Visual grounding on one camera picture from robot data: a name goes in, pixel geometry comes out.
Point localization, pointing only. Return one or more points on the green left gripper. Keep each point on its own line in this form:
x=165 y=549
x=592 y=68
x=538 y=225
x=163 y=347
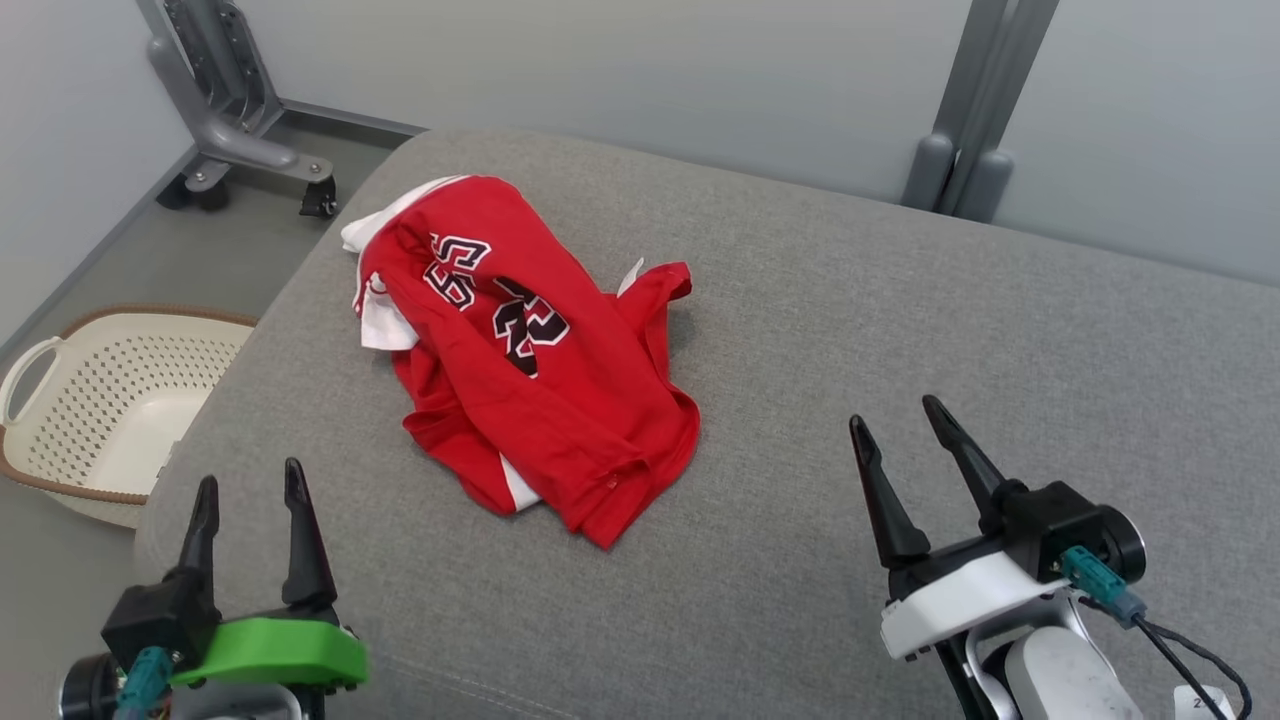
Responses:
x=280 y=650

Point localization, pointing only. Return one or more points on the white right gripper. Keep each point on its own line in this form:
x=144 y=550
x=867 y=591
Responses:
x=960 y=600

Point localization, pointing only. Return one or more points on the red basketball jersey number 23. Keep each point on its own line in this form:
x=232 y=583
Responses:
x=560 y=300

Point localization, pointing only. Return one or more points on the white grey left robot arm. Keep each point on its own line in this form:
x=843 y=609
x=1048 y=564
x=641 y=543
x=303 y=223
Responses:
x=240 y=705

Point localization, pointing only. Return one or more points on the cream perforated laundry basket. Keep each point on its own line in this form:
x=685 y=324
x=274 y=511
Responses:
x=110 y=400

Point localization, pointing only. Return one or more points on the grey metal stand with castors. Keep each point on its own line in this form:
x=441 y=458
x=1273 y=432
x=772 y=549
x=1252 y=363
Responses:
x=225 y=130

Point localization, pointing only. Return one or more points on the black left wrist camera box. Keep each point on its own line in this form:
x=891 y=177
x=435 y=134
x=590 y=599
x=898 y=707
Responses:
x=150 y=620

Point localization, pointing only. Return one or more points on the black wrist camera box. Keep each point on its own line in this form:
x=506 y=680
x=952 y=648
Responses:
x=1050 y=520
x=150 y=620

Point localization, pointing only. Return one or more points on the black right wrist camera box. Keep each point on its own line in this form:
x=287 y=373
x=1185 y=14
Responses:
x=1050 y=520

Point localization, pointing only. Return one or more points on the grey vertical partition post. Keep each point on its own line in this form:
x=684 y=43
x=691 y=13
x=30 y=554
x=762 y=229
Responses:
x=985 y=100

